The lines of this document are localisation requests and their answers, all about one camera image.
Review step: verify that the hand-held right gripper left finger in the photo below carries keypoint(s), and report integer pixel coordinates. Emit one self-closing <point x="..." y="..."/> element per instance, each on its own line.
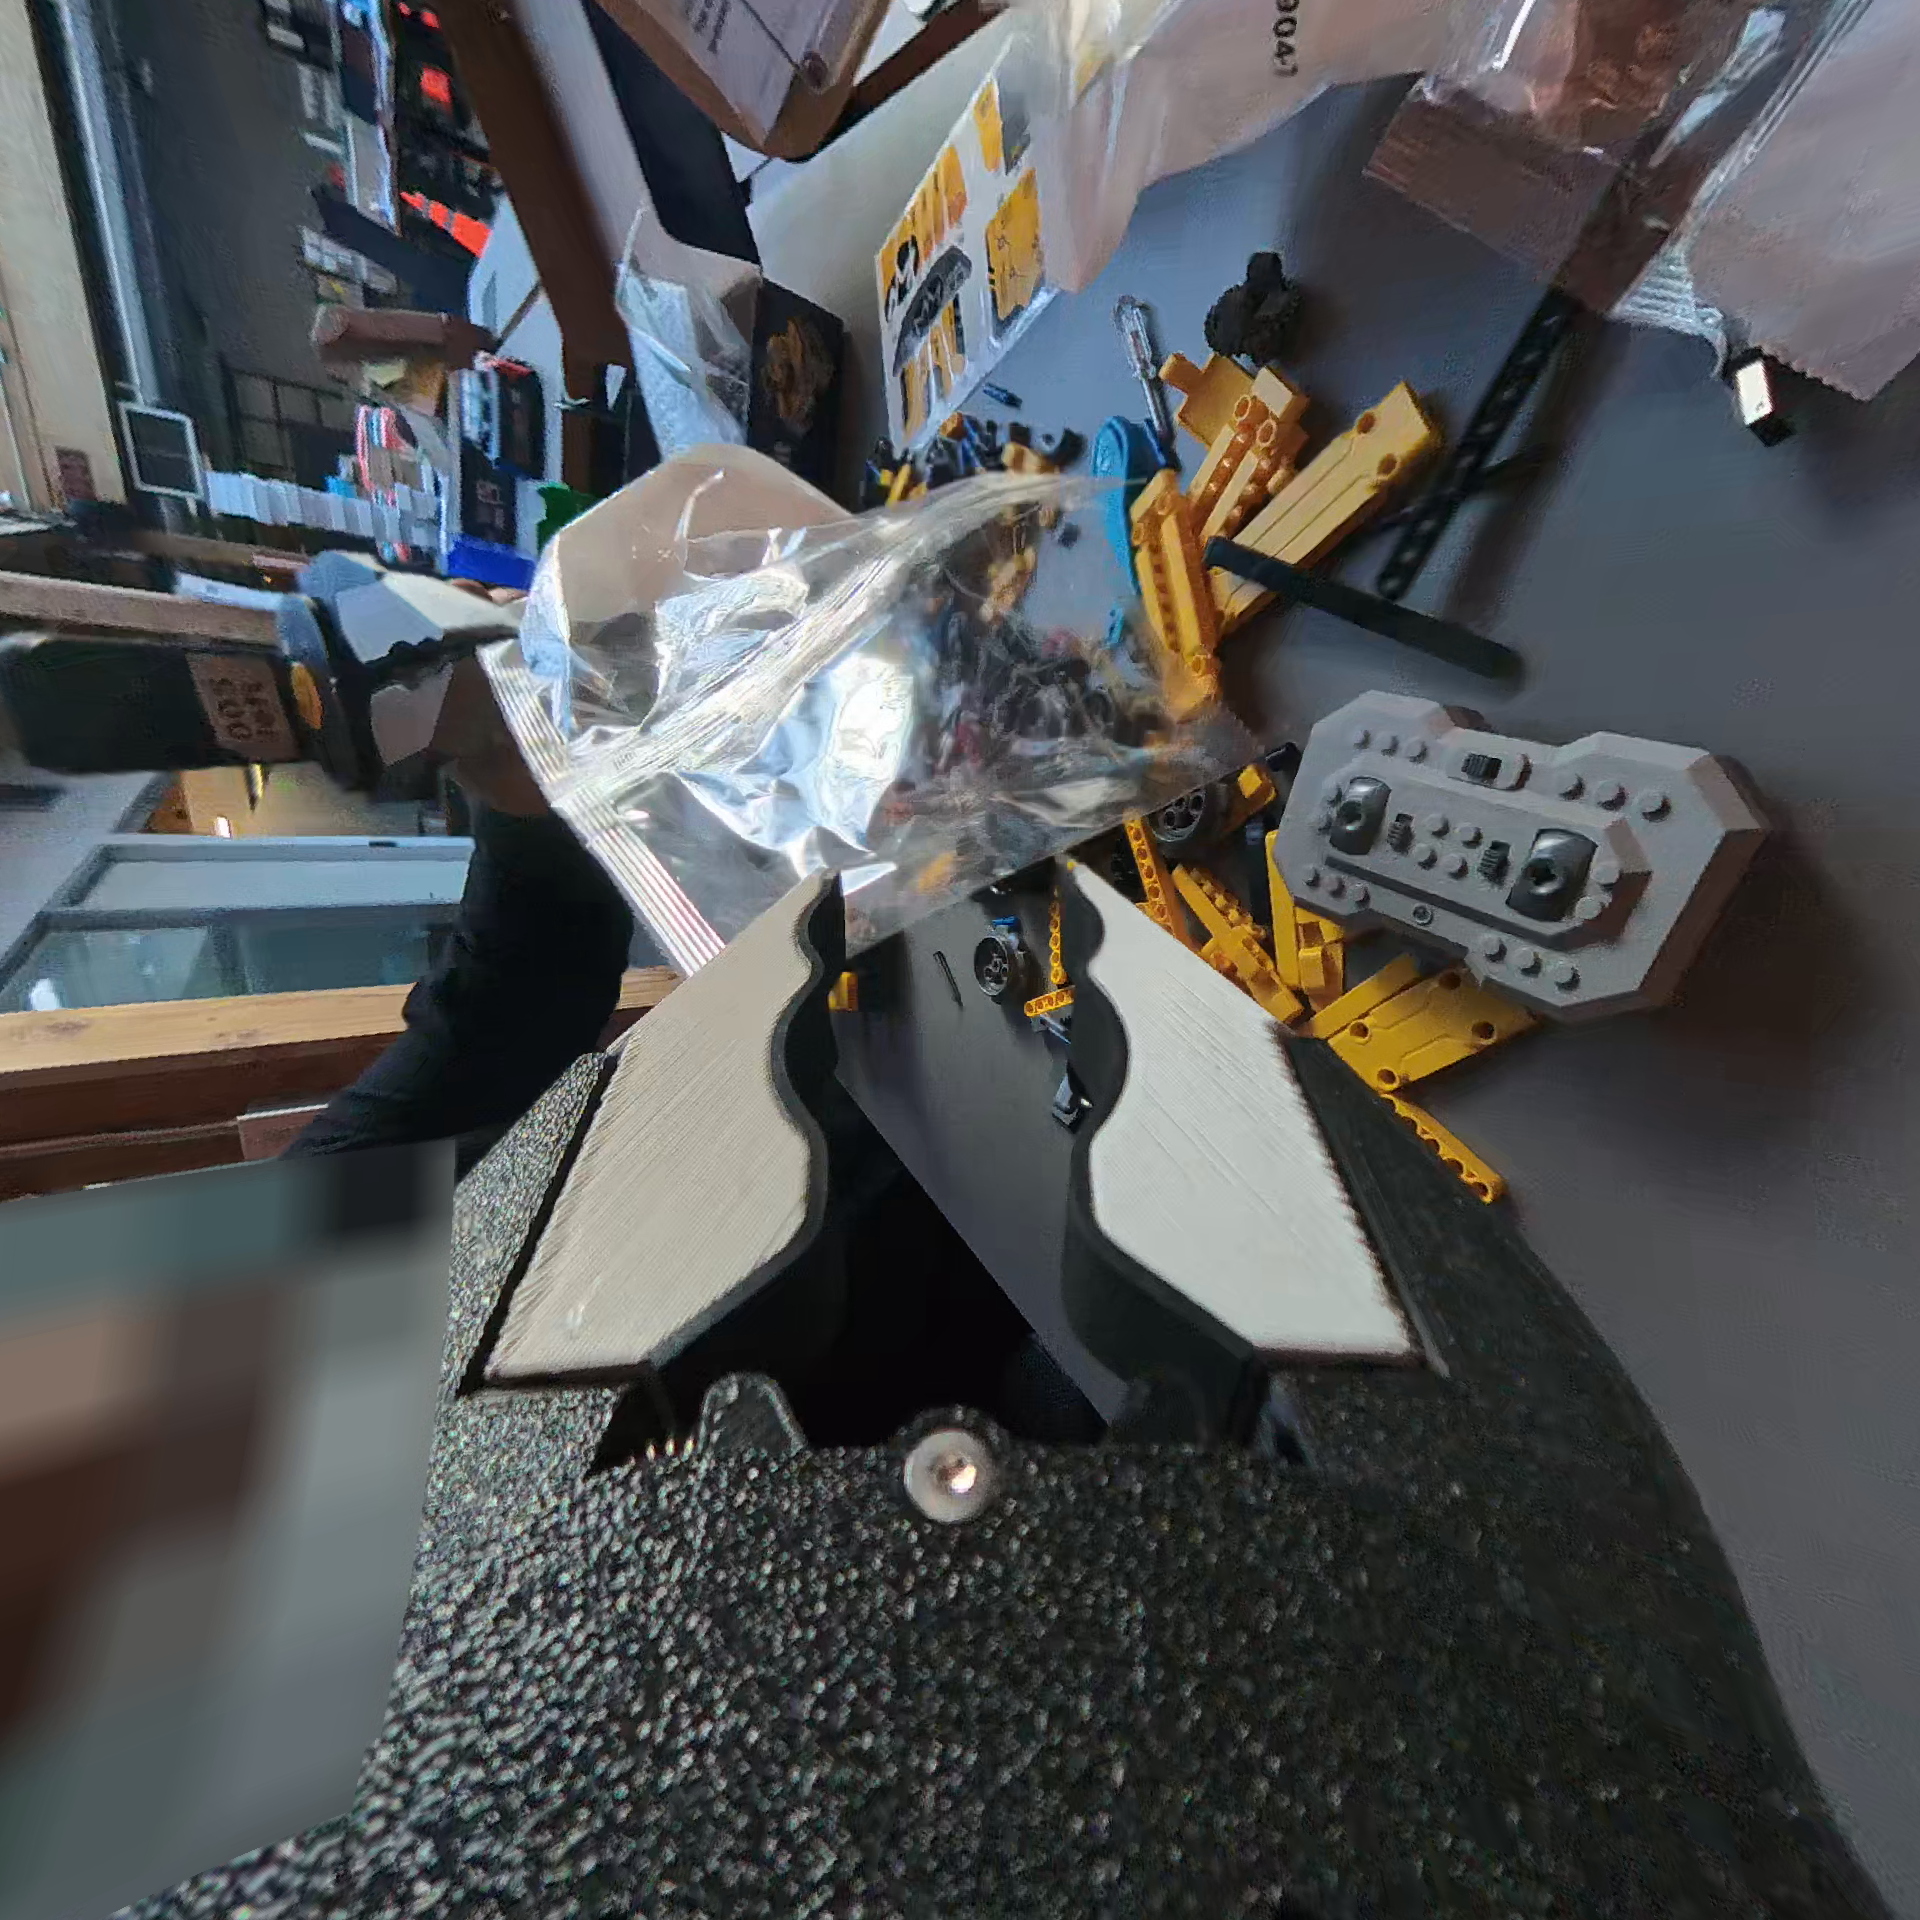
<point x="674" y="1184"/>

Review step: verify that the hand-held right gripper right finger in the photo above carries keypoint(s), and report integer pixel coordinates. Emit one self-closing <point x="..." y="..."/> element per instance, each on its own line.
<point x="1243" y="1184"/>

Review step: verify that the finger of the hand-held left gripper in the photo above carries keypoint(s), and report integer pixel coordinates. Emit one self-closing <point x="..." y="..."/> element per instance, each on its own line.
<point x="434" y="714"/>
<point x="421" y="610"/>

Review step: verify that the clear parts bag white header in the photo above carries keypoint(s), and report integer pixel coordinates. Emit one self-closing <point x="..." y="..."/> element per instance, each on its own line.
<point x="781" y="676"/>

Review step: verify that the bubble wrap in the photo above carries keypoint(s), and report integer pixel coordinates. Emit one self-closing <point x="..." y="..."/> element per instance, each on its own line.
<point x="681" y="331"/>

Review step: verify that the pile of small building pieces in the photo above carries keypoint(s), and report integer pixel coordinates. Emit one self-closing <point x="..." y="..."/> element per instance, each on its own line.
<point x="1319" y="466"/>

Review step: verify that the person's left forearm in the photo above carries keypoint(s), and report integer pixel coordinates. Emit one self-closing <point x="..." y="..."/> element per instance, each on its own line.
<point x="510" y="975"/>

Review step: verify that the person's left hand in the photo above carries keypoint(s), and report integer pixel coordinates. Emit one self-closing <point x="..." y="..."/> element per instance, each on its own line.
<point x="504" y="765"/>

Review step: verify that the yellow beams and wheels pile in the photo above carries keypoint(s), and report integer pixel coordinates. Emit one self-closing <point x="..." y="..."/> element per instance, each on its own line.
<point x="1193" y="819"/>

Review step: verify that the grey control hub block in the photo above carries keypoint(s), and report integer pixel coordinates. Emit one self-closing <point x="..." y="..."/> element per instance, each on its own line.
<point x="1517" y="855"/>

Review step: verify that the black long beam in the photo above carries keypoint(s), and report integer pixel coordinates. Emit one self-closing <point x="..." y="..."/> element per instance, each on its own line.
<point x="1349" y="610"/>

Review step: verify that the printed instruction sheet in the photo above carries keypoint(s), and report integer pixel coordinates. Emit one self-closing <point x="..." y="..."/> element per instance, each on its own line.
<point x="734" y="44"/>

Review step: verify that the yellow black sticker sheet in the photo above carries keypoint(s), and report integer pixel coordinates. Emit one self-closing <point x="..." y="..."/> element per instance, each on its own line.
<point x="961" y="255"/>

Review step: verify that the instruction sheet on wooden board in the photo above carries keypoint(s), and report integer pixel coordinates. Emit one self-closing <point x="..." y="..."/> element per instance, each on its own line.
<point x="810" y="91"/>

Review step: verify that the blue brick separator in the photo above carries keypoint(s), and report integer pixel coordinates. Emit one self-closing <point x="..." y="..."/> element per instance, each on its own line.
<point x="1118" y="482"/>

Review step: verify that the small screwdriver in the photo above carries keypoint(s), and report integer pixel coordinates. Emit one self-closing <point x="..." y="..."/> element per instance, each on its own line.
<point x="1143" y="368"/>

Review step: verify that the crumpled empty clear bag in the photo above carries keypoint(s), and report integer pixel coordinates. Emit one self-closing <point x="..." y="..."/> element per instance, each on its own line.
<point x="1799" y="224"/>

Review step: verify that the wooden post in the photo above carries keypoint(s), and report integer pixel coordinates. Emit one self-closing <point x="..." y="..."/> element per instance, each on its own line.
<point x="225" y="1050"/>

